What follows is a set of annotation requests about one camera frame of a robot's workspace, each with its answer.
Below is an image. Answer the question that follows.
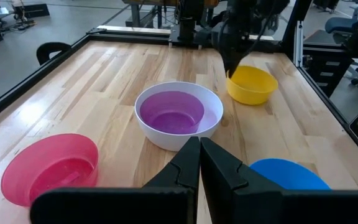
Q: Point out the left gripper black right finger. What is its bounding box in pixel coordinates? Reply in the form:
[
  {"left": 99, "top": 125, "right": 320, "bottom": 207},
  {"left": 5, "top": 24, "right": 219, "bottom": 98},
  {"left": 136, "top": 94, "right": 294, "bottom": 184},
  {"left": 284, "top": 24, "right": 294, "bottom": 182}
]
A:
[{"left": 200, "top": 137, "right": 358, "bottom": 224}]

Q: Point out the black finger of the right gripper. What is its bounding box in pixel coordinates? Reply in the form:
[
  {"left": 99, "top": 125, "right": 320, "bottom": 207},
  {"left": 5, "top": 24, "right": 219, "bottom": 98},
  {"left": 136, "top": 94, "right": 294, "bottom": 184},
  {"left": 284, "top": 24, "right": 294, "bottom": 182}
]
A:
[
  {"left": 233, "top": 55, "right": 249, "bottom": 78},
  {"left": 221, "top": 52, "right": 235, "bottom": 78}
]

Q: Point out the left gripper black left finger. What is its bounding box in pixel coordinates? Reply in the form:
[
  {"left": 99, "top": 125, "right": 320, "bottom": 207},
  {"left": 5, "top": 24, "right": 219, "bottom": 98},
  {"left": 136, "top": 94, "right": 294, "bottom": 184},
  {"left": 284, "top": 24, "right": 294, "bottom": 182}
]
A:
[{"left": 29, "top": 136, "right": 201, "bottom": 224}]

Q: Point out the yellow plastic bowl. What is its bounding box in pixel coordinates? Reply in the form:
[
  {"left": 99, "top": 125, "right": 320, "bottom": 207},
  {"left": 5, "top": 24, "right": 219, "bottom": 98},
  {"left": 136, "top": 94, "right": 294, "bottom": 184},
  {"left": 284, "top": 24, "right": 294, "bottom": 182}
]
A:
[{"left": 226, "top": 65, "right": 279, "bottom": 106}]

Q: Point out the purple translucent plastic bowl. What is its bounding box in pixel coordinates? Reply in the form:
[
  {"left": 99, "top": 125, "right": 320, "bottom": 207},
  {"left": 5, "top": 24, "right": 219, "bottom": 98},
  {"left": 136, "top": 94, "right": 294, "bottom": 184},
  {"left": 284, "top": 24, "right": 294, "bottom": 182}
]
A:
[{"left": 139, "top": 90, "right": 205, "bottom": 135}]

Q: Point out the red translucent plastic bowl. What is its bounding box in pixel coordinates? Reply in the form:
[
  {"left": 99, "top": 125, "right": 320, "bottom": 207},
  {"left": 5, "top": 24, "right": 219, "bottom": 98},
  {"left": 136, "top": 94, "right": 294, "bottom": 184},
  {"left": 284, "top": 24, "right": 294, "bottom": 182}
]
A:
[{"left": 1, "top": 133, "right": 99, "bottom": 208}]

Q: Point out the large white bowl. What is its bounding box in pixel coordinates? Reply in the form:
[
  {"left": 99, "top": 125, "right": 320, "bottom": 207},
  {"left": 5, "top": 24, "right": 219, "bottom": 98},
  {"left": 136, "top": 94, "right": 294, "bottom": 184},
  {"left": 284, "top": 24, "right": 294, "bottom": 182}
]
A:
[{"left": 134, "top": 81, "right": 224, "bottom": 152}]

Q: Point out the black drawer cabinet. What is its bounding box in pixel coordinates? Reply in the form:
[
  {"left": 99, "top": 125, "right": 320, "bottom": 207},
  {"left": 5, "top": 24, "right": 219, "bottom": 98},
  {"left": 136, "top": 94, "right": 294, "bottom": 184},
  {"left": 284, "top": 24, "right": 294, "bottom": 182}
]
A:
[{"left": 303, "top": 29, "right": 358, "bottom": 98}]

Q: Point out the dark metal-legged desk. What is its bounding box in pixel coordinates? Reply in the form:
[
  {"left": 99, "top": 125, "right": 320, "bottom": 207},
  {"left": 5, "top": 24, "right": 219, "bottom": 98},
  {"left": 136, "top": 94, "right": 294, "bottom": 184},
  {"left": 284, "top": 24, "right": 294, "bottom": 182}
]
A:
[{"left": 122, "top": 0, "right": 220, "bottom": 29}]

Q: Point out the office chair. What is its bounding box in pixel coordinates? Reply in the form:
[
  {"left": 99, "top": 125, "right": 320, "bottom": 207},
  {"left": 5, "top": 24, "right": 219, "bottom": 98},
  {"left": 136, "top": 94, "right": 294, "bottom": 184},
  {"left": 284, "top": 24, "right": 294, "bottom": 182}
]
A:
[{"left": 324, "top": 15, "right": 358, "bottom": 87}]

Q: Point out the black clamp handle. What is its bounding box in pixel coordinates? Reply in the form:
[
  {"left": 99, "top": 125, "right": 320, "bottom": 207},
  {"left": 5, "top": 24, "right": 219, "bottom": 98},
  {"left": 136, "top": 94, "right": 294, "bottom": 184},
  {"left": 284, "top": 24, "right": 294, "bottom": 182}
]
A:
[{"left": 35, "top": 42, "right": 73, "bottom": 66}]

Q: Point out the black aluminium table frame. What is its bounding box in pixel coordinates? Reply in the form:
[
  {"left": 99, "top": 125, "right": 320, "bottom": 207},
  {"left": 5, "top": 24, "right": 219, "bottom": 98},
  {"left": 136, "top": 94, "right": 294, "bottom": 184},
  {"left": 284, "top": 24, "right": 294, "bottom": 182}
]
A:
[{"left": 0, "top": 0, "right": 358, "bottom": 170}]

